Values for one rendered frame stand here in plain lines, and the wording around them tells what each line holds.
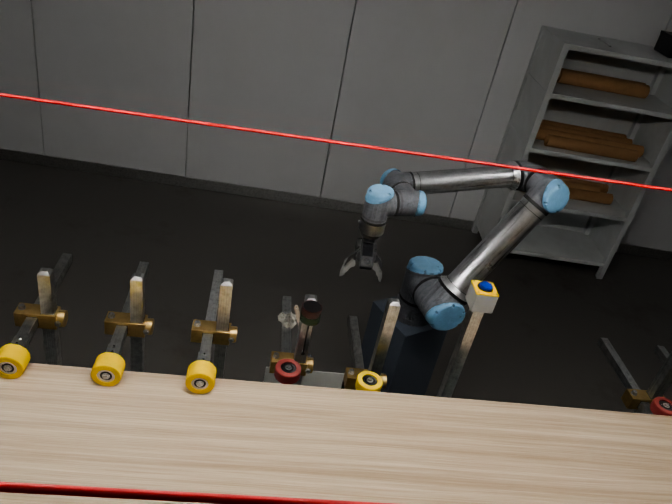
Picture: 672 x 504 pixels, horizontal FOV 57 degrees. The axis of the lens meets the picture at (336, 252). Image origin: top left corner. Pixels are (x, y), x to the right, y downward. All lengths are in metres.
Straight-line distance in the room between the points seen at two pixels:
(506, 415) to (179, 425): 0.96
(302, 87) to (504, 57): 1.35
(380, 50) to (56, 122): 2.28
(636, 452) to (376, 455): 0.81
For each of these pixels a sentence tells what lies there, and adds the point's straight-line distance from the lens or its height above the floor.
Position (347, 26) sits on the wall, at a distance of 4.19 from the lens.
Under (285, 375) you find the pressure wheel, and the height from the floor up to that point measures 0.91.
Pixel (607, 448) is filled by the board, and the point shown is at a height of 0.90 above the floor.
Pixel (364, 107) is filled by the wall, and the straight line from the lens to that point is 4.34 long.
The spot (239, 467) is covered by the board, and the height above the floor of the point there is 0.90.
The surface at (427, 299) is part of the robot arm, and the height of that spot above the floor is 0.82.
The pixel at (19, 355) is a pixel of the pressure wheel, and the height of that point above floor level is 0.97.
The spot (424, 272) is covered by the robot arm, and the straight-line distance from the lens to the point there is 2.54.
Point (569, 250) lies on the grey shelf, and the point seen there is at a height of 0.13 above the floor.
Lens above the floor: 2.21
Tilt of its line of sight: 32 degrees down
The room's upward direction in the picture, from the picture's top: 12 degrees clockwise
